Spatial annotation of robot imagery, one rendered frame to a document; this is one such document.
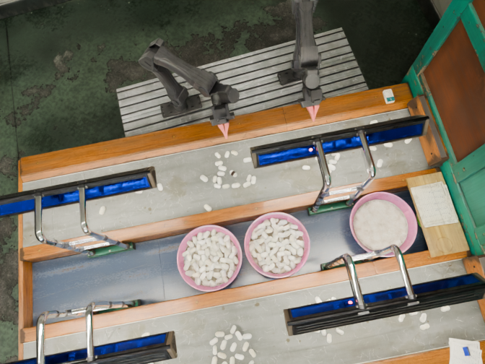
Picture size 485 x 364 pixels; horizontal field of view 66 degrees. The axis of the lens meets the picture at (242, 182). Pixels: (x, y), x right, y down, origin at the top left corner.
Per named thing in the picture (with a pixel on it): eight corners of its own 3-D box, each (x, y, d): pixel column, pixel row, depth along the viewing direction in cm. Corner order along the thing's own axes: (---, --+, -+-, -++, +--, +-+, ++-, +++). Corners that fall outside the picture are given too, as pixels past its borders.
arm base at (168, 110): (200, 99, 176) (196, 87, 178) (158, 110, 176) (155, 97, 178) (202, 107, 184) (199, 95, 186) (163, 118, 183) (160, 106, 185)
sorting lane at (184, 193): (24, 184, 172) (22, 183, 170) (413, 109, 171) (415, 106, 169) (25, 249, 163) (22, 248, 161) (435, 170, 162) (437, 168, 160)
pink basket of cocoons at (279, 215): (234, 237, 164) (232, 233, 154) (285, 205, 166) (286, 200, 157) (267, 291, 156) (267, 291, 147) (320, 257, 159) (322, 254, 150)
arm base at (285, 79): (322, 66, 178) (317, 53, 180) (281, 76, 177) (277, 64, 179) (320, 75, 185) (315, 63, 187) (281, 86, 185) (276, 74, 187)
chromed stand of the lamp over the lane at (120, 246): (89, 216, 170) (29, 189, 128) (131, 208, 170) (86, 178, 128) (91, 258, 165) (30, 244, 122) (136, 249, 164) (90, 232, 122)
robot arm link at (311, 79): (325, 87, 143) (325, 55, 138) (302, 89, 144) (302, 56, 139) (320, 83, 154) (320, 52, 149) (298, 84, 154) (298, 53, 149)
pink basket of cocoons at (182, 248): (177, 235, 165) (172, 231, 156) (237, 223, 165) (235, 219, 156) (186, 297, 157) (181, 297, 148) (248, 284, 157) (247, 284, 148)
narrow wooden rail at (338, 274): (35, 326, 159) (19, 328, 149) (454, 245, 159) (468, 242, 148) (35, 340, 158) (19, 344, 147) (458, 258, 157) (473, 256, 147)
